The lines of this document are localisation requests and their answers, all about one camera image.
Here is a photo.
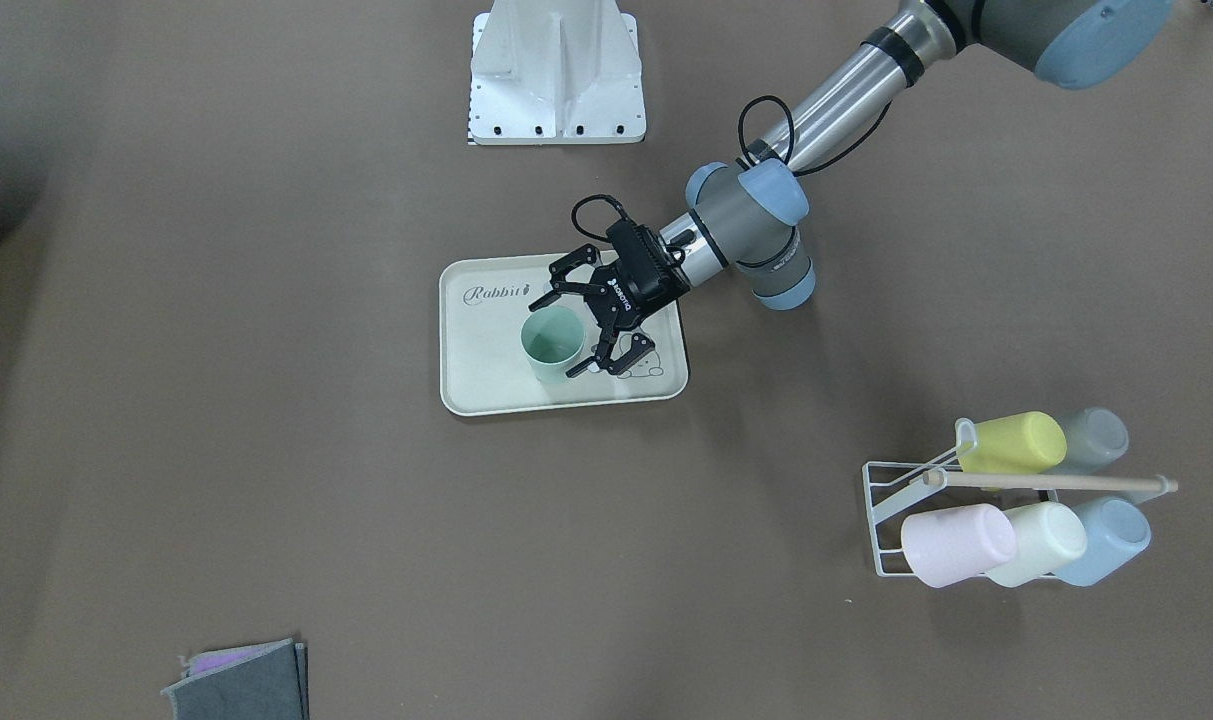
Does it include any cream rabbit tray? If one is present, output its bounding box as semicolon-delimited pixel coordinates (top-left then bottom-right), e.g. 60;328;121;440
440;252;690;416

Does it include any grey folded cloth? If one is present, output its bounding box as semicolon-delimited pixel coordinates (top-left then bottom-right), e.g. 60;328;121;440
161;638;311;719

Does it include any cream white cup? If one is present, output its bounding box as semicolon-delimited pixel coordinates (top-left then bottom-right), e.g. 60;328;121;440
984;501;1089;588

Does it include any grey cup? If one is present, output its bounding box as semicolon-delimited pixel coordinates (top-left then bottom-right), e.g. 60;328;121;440
1050;406;1131;475

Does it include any green cup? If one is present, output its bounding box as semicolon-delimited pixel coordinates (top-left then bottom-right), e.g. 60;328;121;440
520;305;586;384

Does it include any yellow cup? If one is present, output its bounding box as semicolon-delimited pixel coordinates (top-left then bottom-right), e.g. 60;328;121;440
959;411;1067;475

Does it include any pink cup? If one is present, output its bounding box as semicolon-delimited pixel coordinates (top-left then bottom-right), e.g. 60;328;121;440
900;503;1018;588

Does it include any white camera stand base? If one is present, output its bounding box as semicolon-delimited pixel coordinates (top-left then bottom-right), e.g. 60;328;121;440
466;1;647;145

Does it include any light blue cup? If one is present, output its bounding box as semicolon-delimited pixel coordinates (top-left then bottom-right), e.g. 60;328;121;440
1050;496;1154;587

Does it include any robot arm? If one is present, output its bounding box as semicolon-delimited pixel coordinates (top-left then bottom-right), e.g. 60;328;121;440
533;1;1171;378

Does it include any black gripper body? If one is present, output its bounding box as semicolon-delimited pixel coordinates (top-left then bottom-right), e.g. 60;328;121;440
591;219;690;333

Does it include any white wire cup rack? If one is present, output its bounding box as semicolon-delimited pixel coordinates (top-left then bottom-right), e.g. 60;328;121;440
862;418;1179;582

